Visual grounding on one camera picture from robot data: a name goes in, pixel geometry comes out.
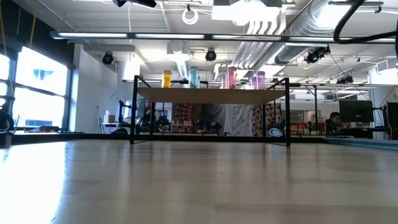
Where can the orange medicine bottle white cap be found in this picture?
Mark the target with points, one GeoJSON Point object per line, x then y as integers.
{"type": "Point", "coordinates": [166, 80]}

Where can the teal medicine bottle white cap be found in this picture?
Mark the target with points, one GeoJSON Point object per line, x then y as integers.
{"type": "Point", "coordinates": [193, 79]}

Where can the red medicine bottle white cap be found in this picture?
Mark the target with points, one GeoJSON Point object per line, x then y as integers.
{"type": "Point", "coordinates": [232, 79]}

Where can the purple medicine bottle white cap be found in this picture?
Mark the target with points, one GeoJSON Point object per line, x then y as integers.
{"type": "Point", "coordinates": [261, 81]}

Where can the background black robot arm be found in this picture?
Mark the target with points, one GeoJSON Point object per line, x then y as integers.
{"type": "Point", "coordinates": [213, 127]}
{"type": "Point", "coordinates": [120, 113]}

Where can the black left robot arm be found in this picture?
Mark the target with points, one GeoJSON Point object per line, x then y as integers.
{"type": "Point", "coordinates": [12, 121]}

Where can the black ceiling spotlight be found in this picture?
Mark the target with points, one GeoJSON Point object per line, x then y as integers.
{"type": "Point", "coordinates": [107, 58]}
{"type": "Point", "coordinates": [211, 55]}
{"type": "Point", "coordinates": [317, 54]}

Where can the long ceiling light bar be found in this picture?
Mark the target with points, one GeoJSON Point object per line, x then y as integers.
{"type": "Point", "coordinates": [208, 36]}

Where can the white ceiling unit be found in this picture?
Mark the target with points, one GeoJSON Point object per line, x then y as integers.
{"type": "Point", "coordinates": [245, 12]}

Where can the white ceiling pipes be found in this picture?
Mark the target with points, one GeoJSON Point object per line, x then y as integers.
{"type": "Point", "coordinates": [258, 46]}

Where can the small white box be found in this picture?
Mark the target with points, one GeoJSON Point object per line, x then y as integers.
{"type": "Point", "coordinates": [109, 119]}

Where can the large window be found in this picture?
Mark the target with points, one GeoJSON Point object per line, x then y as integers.
{"type": "Point", "coordinates": [40, 93]}

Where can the white hanging cloth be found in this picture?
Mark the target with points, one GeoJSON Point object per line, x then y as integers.
{"type": "Point", "coordinates": [241, 119]}

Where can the patterned hanging cloth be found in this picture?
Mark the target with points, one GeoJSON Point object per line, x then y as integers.
{"type": "Point", "coordinates": [258, 118]}

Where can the person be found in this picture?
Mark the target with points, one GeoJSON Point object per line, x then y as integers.
{"type": "Point", "coordinates": [334, 119]}

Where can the black computer monitor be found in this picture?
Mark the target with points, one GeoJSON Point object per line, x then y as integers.
{"type": "Point", "coordinates": [356, 111]}
{"type": "Point", "coordinates": [393, 118]}

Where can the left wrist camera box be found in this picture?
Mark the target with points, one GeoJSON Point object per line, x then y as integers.
{"type": "Point", "coordinates": [119, 2]}

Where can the wooden shelf black metal frame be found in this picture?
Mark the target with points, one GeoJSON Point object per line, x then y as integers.
{"type": "Point", "coordinates": [211, 96]}

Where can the black aluminium table frame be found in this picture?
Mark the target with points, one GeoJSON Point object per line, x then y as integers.
{"type": "Point", "coordinates": [77, 137]}

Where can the silver ventilation duct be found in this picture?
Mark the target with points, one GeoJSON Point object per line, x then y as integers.
{"type": "Point", "coordinates": [311, 21]}

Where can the blue-gray table frame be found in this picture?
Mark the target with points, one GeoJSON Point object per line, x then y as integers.
{"type": "Point", "coordinates": [363, 143]}

